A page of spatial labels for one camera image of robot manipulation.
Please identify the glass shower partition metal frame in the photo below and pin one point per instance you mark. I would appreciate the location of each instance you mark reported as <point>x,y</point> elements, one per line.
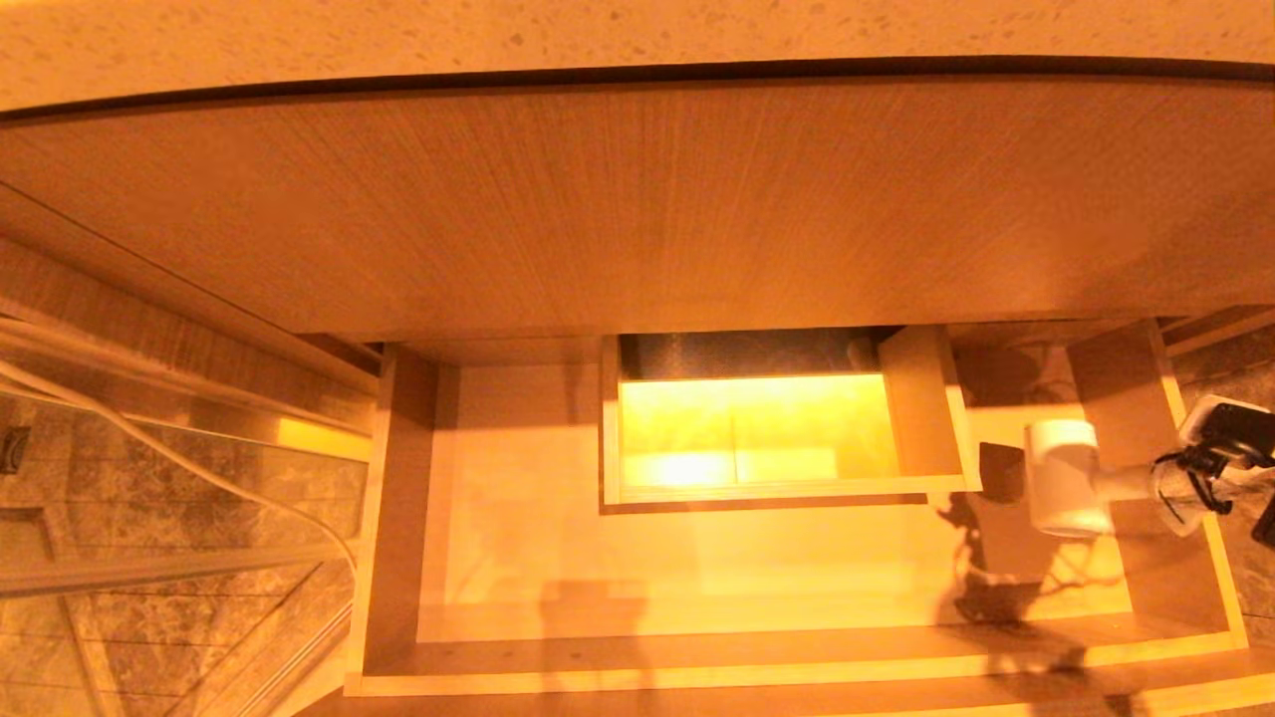
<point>149,570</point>

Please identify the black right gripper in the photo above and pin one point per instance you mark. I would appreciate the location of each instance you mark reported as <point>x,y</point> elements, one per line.
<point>1265,518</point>

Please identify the wooden drawer pipe cutout box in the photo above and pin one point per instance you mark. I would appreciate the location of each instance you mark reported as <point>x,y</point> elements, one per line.
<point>921,413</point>

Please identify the wooden vanity drawer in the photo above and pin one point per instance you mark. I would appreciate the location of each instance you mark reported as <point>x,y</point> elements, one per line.
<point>697,568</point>

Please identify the speckled stone countertop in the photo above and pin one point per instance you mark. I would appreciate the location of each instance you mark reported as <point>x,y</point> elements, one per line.
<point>598,30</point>

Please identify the wooden vanity cabinet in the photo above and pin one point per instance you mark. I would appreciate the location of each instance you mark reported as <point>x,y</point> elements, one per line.
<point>598,199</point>

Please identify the white hair dryer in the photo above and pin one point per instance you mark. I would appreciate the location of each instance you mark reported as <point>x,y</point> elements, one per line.
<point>1061,478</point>

